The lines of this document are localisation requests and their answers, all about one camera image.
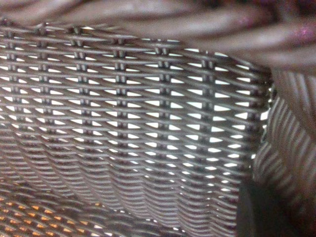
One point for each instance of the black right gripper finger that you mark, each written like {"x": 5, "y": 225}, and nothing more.
{"x": 254, "y": 214}

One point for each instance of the orange wicker basket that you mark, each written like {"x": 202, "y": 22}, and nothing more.
{"x": 32, "y": 208}

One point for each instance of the dark brown wicker basket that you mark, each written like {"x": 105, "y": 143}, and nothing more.
{"x": 148, "y": 111}

